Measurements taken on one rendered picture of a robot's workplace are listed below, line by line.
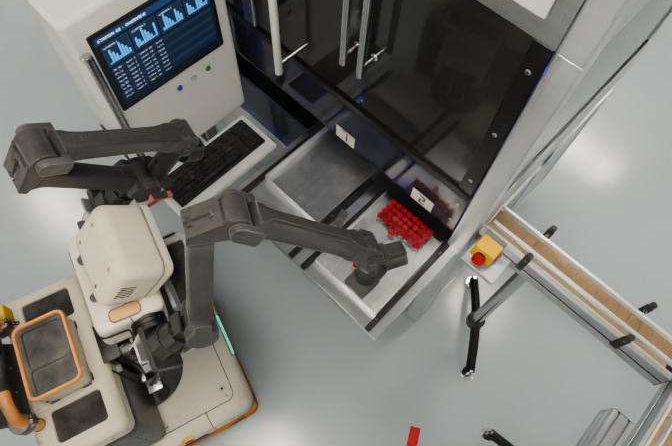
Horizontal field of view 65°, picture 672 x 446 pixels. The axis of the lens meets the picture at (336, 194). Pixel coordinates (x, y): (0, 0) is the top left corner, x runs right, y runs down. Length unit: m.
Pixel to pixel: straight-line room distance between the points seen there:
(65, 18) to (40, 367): 0.97
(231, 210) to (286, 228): 0.13
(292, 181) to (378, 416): 1.18
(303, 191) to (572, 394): 1.60
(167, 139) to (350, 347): 1.52
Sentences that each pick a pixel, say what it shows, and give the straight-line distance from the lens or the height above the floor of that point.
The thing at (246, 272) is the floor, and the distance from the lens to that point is 2.70.
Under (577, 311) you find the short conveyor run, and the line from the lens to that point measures 1.87.
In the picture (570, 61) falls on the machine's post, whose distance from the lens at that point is 1.08.
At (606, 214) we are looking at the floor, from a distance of 3.20.
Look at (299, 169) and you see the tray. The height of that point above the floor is 0.88.
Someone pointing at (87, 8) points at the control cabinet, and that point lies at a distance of 1.53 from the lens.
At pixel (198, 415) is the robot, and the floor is 0.28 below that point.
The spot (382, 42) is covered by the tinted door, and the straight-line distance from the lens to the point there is 1.40.
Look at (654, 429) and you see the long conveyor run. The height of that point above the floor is 0.93.
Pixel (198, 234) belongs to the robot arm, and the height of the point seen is 1.61.
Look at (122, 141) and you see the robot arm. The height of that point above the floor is 1.49.
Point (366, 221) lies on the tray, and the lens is 1.82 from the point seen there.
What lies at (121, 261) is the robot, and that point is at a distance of 1.29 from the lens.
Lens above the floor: 2.52
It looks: 62 degrees down
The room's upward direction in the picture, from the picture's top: 4 degrees clockwise
